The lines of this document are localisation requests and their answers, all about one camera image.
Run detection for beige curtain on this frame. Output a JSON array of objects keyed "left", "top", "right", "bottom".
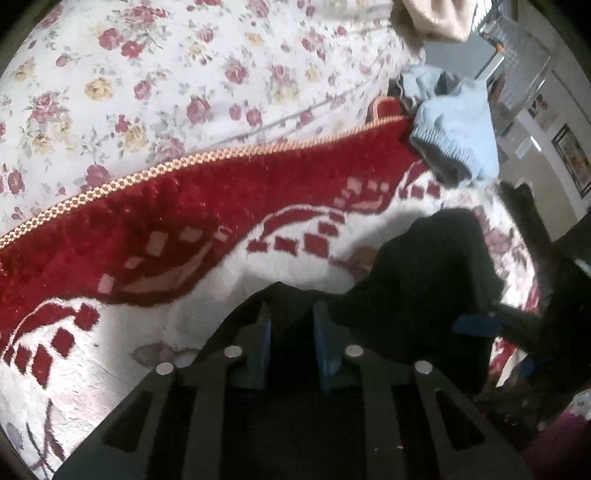
[{"left": 390, "top": 0, "right": 477, "bottom": 45}]

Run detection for black pants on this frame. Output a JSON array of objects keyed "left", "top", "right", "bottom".
[{"left": 203, "top": 208, "right": 507, "bottom": 403}]

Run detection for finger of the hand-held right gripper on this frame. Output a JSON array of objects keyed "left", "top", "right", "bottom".
[
  {"left": 451, "top": 300, "right": 546, "bottom": 341},
  {"left": 498, "top": 181, "right": 555, "bottom": 259}
]

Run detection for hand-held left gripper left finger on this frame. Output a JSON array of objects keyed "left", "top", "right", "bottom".
[{"left": 53, "top": 300, "right": 273, "bottom": 480}]

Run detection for floral bed sheet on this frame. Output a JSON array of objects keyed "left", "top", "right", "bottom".
[{"left": 0, "top": 0, "right": 426, "bottom": 237}]

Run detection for red and white plush blanket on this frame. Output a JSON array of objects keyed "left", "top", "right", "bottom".
[{"left": 0, "top": 99, "right": 544, "bottom": 480}]

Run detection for framed wall picture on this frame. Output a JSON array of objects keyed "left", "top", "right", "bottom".
[{"left": 551, "top": 124, "right": 591, "bottom": 195}]

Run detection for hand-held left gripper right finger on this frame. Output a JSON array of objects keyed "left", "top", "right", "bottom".
[{"left": 311, "top": 300, "right": 533, "bottom": 480}]

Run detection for metal wire rack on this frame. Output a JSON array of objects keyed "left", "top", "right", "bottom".
[{"left": 478, "top": 0, "right": 556, "bottom": 112}]

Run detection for light blue garment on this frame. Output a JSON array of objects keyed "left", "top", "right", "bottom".
[{"left": 397, "top": 65, "right": 502, "bottom": 186}]

